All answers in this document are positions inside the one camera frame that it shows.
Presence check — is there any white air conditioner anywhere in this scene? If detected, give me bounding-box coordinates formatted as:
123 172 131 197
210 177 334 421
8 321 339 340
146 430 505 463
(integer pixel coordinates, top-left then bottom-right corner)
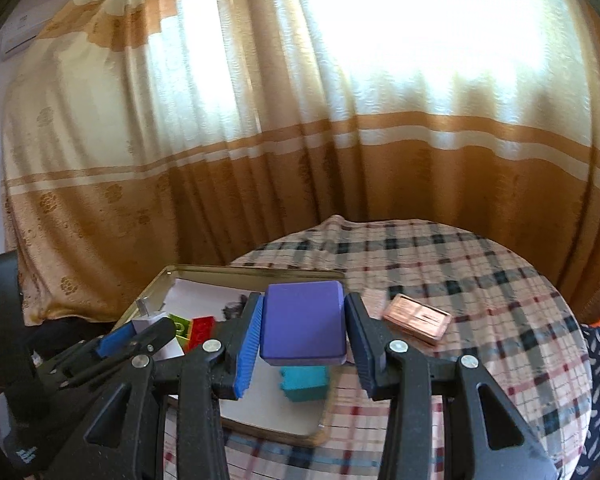
0 10 56 58

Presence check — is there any teal toy brick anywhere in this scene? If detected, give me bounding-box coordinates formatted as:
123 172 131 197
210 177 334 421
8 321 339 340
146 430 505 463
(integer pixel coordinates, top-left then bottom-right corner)
279 364 330 404

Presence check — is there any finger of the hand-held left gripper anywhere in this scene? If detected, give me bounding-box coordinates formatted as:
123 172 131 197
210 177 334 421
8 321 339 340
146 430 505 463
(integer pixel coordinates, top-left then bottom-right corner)
80 322 137 361
36 320 176 392

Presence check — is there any copper coloured flat box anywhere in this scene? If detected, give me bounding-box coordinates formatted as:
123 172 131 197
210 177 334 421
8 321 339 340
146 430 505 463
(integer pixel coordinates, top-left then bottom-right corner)
382 294 453 346

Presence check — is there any black fuzzy object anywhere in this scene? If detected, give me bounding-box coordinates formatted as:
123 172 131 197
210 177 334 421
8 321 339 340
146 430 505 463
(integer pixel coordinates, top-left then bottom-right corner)
224 296 252 320

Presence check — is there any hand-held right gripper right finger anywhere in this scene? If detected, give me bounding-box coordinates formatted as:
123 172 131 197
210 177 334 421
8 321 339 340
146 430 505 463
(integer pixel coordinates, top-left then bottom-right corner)
347 294 561 480

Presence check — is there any gold metal tray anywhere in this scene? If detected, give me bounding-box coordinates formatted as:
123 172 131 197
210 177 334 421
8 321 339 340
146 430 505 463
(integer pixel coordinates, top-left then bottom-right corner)
112 264 346 448

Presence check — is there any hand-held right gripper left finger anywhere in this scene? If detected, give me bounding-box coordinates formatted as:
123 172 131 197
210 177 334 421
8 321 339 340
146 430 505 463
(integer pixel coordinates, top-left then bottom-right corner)
45 294 265 480

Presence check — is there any white paper sheet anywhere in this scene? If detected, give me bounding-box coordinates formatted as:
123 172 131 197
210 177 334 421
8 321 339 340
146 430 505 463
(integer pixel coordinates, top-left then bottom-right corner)
155 277 331 436

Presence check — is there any purple rectangular block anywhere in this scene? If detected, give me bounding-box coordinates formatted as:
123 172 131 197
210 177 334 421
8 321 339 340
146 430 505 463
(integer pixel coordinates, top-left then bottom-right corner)
260 281 346 366

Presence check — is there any beige and brown curtain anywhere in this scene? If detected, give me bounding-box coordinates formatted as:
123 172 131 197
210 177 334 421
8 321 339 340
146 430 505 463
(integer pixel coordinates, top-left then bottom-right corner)
0 0 600 326

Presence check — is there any red toy brick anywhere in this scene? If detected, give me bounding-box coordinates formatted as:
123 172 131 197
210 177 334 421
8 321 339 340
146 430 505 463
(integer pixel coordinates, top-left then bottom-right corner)
189 316 231 350

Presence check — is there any white cube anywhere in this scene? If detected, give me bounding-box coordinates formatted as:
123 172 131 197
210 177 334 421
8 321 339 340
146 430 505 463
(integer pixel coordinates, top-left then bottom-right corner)
131 299 170 334

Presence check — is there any green toy brick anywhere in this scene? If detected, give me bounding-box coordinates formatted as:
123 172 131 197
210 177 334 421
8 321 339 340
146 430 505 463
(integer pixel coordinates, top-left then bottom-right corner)
169 314 196 349

